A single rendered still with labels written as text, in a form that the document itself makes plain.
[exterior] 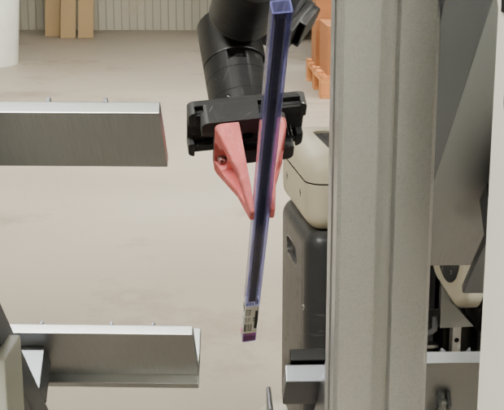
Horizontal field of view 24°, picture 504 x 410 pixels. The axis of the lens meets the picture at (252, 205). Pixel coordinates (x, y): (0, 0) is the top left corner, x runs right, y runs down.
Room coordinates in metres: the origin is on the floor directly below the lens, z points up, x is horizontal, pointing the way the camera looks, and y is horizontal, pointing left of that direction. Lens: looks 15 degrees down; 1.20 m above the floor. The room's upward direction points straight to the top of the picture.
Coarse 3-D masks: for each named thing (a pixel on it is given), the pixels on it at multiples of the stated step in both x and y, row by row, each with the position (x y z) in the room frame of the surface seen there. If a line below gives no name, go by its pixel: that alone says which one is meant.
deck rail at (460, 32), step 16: (448, 0) 0.47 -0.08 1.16; (464, 0) 0.47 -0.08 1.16; (480, 0) 0.47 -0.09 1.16; (448, 16) 0.48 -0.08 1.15; (464, 16) 0.48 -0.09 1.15; (480, 16) 0.48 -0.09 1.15; (448, 32) 0.48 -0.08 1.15; (464, 32) 0.48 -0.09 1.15; (480, 32) 0.49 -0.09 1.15; (448, 48) 0.49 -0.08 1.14; (464, 48) 0.49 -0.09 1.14; (448, 64) 0.50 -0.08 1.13; (464, 64) 0.50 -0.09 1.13; (448, 80) 0.51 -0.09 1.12; (464, 80) 0.51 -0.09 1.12; (448, 96) 0.52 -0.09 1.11; (448, 112) 0.53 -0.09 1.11; (448, 128) 0.54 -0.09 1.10; (320, 384) 0.95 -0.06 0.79; (320, 400) 0.95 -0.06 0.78
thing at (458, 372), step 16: (432, 352) 0.88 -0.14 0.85; (448, 352) 0.88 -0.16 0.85; (464, 352) 0.88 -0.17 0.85; (432, 368) 0.88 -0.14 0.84; (448, 368) 0.88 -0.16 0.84; (464, 368) 0.88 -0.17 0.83; (432, 384) 0.91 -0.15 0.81; (448, 384) 0.91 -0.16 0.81; (464, 384) 0.91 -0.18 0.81; (432, 400) 0.94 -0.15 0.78; (448, 400) 0.91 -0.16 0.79; (464, 400) 0.94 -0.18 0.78
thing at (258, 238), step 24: (288, 0) 0.78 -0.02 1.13; (288, 24) 0.78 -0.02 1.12; (288, 48) 0.80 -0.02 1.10; (264, 72) 0.83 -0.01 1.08; (264, 96) 0.84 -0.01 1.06; (264, 120) 0.86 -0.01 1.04; (264, 144) 0.88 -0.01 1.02; (264, 168) 0.90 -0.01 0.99; (264, 192) 0.93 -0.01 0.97; (264, 216) 0.95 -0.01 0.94; (264, 240) 0.98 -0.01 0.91
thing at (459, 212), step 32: (480, 64) 0.57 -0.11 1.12; (480, 96) 0.59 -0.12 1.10; (480, 128) 0.61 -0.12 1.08; (448, 160) 0.64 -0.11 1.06; (480, 160) 0.64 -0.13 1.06; (448, 192) 0.67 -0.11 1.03; (480, 192) 0.67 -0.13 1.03; (448, 224) 0.69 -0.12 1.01; (480, 224) 0.70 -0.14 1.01; (448, 256) 0.73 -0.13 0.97; (480, 256) 0.64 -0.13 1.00; (480, 288) 0.68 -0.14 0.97
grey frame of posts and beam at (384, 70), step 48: (336, 0) 0.50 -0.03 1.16; (384, 0) 0.48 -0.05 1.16; (432, 0) 0.47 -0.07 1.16; (336, 48) 0.49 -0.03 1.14; (384, 48) 0.48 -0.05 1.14; (432, 48) 0.47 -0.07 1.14; (336, 96) 0.48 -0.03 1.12; (384, 96) 0.48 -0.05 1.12; (432, 96) 0.47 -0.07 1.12; (336, 144) 0.48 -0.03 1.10; (384, 144) 0.48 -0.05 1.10; (432, 144) 0.47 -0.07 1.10; (336, 192) 0.48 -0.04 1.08; (384, 192) 0.48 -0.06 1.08; (432, 192) 0.47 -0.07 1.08; (336, 240) 0.47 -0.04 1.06; (384, 240) 0.48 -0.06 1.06; (336, 288) 0.47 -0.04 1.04; (384, 288) 0.48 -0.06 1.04; (336, 336) 0.47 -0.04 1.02; (384, 336) 0.48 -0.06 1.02; (336, 384) 0.47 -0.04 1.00; (384, 384) 0.48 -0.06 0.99
